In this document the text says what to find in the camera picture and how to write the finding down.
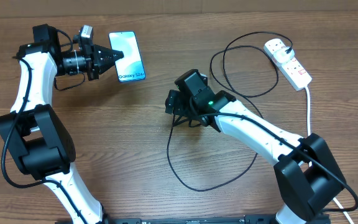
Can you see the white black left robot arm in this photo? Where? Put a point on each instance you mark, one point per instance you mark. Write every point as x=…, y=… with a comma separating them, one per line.
x=38, y=149

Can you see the white power extension strip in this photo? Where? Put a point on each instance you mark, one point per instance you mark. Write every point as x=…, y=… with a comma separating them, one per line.
x=293, y=71

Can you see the white charger plug adapter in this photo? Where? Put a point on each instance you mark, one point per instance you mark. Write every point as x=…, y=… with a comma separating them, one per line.
x=283, y=56

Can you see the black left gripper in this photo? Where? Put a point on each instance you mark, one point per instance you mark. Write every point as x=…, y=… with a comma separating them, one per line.
x=92, y=53

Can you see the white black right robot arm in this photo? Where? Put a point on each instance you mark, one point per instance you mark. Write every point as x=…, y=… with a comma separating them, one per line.
x=306, y=171

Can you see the smartphone with teal screen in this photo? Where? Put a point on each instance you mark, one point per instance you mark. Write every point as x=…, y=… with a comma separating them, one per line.
x=129, y=68

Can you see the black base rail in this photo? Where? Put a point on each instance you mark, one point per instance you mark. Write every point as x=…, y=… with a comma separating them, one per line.
x=248, y=219

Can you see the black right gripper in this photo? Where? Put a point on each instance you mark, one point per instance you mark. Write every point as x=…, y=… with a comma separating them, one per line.
x=178, y=107

